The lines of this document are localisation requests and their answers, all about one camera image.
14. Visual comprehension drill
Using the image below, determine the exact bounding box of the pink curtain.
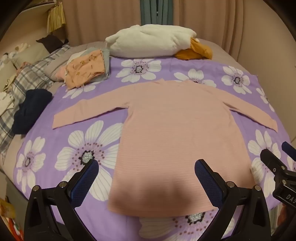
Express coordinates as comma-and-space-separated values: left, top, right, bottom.
65, 0, 289, 63

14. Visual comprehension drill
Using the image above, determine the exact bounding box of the grey plaid blanket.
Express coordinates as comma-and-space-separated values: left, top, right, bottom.
0, 43, 72, 158

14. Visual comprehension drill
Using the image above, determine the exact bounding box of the beige pillow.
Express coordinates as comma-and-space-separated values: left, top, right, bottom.
11, 42, 50, 67

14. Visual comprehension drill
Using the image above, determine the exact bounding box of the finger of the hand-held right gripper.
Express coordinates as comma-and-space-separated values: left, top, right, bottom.
260, 148, 288, 177
282, 141, 296, 161

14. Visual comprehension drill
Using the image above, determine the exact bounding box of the grey folded garment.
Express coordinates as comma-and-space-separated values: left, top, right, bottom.
88, 47, 112, 81

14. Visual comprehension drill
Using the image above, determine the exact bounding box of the pink long-sleeve sweater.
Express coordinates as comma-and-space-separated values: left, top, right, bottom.
52, 79, 278, 219

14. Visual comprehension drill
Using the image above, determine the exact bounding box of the colourful printed bag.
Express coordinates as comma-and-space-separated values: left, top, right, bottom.
0, 197, 23, 241

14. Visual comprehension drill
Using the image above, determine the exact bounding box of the yellow striped cloth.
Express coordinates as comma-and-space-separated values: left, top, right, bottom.
47, 4, 66, 33

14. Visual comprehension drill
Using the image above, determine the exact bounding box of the navy blue garment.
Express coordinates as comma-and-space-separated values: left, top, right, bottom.
11, 89, 53, 135

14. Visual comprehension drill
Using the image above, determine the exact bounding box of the small pink garment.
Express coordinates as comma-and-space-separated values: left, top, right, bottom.
55, 69, 68, 82

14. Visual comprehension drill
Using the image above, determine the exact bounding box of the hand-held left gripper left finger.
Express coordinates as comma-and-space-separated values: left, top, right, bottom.
24, 159, 99, 241

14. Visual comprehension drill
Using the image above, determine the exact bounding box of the white folded garment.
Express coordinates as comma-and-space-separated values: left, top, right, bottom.
67, 51, 88, 65

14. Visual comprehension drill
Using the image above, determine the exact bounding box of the orange printed garment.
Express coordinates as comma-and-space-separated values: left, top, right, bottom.
65, 49, 110, 90

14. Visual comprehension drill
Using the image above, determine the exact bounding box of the white fluffy blanket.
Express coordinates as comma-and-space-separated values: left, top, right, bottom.
105, 24, 200, 58

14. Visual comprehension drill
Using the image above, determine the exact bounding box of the mustard orange cloth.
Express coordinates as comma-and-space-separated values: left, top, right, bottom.
174, 38, 213, 61

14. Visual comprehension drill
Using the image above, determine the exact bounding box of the dark brown cloth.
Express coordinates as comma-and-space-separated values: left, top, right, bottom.
36, 34, 70, 54

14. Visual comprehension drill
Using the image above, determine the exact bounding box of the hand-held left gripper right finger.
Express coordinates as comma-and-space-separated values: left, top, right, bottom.
195, 159, 271, 241

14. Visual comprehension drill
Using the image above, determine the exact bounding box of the purple floral blanket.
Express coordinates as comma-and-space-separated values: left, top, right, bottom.
13, 57, 296, 241

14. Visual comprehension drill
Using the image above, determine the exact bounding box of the teal curtain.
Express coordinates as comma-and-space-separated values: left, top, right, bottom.
141, 0, 181, 26

